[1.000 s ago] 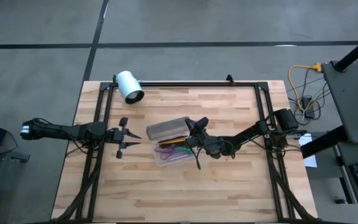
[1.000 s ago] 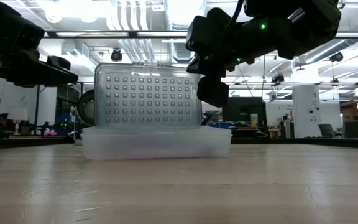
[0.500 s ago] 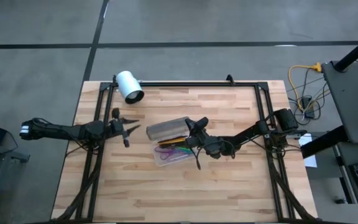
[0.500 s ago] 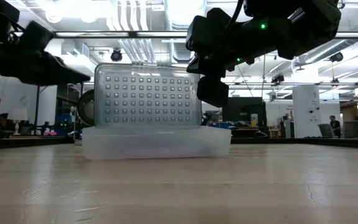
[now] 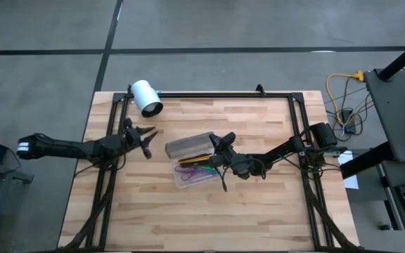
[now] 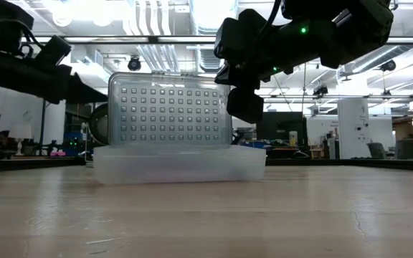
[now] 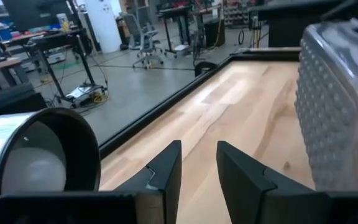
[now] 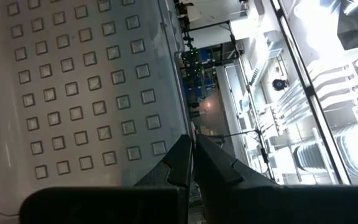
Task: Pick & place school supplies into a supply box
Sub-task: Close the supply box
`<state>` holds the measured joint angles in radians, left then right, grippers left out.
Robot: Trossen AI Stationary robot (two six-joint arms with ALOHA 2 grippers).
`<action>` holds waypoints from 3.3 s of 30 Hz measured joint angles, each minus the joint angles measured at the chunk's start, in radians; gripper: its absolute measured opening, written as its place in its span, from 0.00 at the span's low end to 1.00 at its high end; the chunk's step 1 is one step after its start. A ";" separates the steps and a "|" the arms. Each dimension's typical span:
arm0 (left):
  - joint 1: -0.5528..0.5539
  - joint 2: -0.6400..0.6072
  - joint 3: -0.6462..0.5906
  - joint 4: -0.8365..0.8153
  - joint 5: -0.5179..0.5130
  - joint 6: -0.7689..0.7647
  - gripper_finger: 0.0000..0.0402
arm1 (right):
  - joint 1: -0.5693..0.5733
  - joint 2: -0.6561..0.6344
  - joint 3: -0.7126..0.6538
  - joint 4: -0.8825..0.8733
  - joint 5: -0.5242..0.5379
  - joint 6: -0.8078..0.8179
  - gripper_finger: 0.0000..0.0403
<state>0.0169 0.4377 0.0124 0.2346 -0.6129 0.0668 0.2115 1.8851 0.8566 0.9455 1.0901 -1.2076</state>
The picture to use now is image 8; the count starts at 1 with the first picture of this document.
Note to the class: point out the black ceiling camera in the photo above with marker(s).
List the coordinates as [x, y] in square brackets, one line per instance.
[280, 84]

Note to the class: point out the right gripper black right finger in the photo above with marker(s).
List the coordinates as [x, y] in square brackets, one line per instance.
[225, 189]

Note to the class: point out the black overhead frame bar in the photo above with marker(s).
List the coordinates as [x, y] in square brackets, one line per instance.
[309, 90]

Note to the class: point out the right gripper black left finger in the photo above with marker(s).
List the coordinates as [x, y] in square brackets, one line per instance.
[166, 186]

